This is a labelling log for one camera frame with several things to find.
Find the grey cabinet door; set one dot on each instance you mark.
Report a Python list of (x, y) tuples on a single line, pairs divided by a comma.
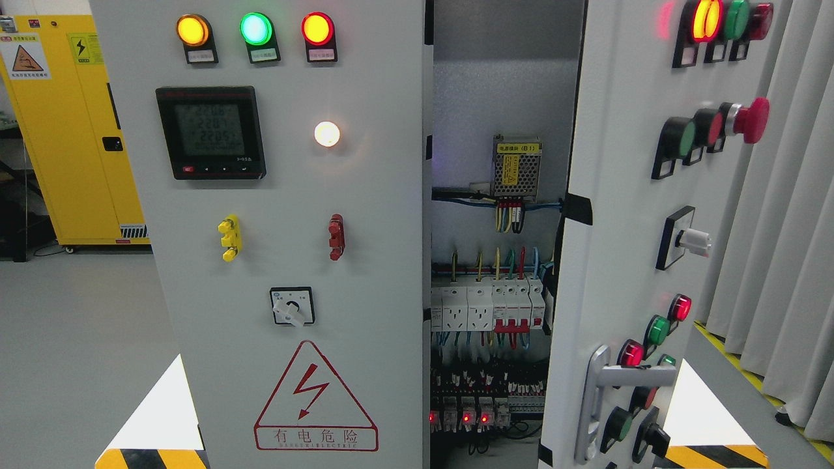
[(646, 142), (369, 307)]

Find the red indicator lamp left door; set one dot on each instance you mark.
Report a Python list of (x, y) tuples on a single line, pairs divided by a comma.
[(317, 29)]

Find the green indicator lamp left door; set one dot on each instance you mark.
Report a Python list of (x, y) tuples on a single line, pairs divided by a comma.
[(256, 29)]

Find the yellow indicator lamp left door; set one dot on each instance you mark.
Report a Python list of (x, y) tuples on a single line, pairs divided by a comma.
[(193, 30)]

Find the white breaker and socket row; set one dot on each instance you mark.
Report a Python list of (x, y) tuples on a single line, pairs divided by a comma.
[(504, 306)]

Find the metal mesh power supply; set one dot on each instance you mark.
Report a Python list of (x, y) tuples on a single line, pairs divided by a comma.
[(516, 165)]

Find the white indicator lamp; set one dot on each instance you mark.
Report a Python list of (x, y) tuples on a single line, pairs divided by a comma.
[(327, 134)]

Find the lower relay terminal row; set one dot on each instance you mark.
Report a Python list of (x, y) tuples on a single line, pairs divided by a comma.
[(480, 397)]

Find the red electric danger sticker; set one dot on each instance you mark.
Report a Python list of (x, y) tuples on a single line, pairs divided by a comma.
[(312, 409)]

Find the black digital power meter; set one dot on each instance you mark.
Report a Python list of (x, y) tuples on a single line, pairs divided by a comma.
[(212, 132)]

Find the red mushroom emergency button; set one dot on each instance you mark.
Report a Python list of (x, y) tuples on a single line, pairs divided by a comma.
[(750, 121)]

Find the grey curtain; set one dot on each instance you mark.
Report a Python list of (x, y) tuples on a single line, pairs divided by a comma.
[(773, 301)]

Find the yellow safety storage cabinet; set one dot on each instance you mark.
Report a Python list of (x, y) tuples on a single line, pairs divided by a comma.
[(58, 84)]

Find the red terminal post block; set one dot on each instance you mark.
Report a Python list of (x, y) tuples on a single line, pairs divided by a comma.
[(336, 229)]

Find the white rotary selector switch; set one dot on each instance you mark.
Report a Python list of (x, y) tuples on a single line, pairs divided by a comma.
[(292, 306)]

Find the yellow terminal post block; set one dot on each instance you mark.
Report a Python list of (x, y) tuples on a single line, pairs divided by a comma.
[(231, 239)]

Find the right door selector switch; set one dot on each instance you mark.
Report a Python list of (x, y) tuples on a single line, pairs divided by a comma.
[(678, 237)]

